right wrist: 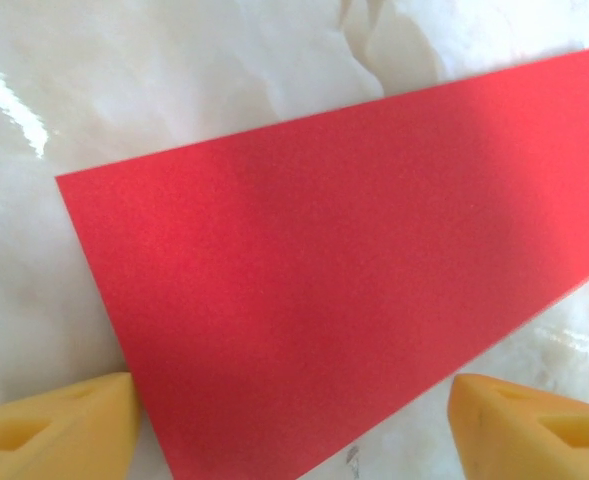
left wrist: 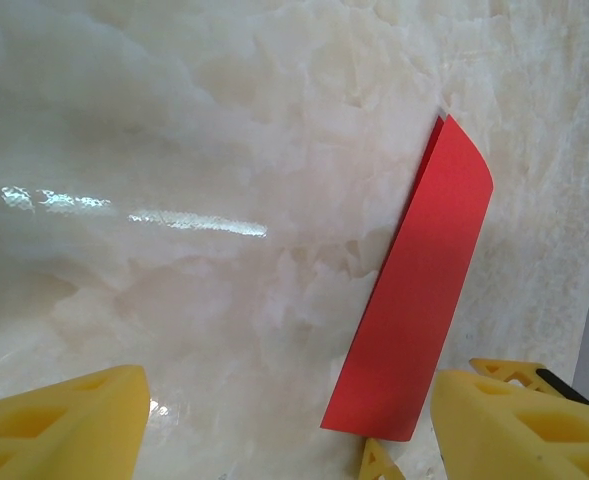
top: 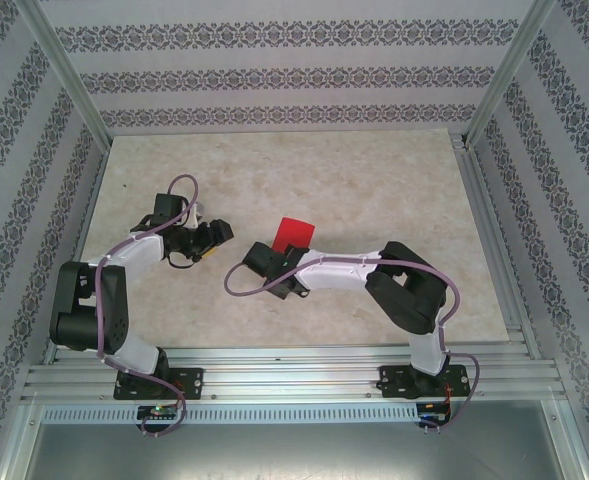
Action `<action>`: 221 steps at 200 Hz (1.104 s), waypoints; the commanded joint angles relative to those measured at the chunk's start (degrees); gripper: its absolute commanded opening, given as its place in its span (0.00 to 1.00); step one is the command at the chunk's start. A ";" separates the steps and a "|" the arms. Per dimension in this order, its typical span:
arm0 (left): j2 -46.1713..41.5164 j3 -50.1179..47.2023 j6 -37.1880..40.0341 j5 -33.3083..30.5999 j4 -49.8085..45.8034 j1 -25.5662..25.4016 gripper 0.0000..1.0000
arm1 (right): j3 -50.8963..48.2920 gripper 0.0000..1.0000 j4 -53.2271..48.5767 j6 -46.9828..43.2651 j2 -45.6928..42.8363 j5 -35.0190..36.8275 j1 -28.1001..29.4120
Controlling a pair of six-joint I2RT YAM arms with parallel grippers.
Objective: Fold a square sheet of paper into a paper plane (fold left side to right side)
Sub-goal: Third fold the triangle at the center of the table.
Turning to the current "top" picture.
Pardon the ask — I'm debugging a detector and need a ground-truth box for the sheet metal tray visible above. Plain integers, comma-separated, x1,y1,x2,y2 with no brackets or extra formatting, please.
0,422,589,480

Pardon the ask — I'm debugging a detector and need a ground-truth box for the thin black left gripper cable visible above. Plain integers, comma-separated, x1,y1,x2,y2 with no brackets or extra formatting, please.
166,252,199,270

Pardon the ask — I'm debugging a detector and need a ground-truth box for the aluminium side rail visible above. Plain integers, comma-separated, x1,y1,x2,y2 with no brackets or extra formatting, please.
43,142,113,364
451,133,543,361

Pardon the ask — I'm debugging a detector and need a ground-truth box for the aluminium mounting rail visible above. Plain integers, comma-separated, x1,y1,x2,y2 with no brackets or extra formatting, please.
21,347,565,404

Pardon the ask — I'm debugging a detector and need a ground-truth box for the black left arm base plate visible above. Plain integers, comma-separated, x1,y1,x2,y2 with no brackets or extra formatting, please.
115,367,205,401

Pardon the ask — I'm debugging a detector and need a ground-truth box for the slotted grey cable duct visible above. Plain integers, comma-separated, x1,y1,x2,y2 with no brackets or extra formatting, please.
41,403,423,425

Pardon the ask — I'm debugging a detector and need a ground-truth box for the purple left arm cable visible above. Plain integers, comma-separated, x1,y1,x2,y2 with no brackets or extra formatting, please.
93,174,200,439

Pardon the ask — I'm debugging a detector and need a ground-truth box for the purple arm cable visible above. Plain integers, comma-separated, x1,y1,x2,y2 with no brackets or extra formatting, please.
93,174,200,439
223,254,484,436

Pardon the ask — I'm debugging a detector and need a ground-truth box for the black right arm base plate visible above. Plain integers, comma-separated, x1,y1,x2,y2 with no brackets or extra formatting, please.
378,364,471,400

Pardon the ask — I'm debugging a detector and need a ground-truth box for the aluminium frame post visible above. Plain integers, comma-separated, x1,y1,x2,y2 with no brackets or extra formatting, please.
16,0,113,146
463,0,560,149

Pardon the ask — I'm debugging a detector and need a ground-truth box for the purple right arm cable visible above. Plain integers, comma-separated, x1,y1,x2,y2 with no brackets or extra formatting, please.
223,254,484,436

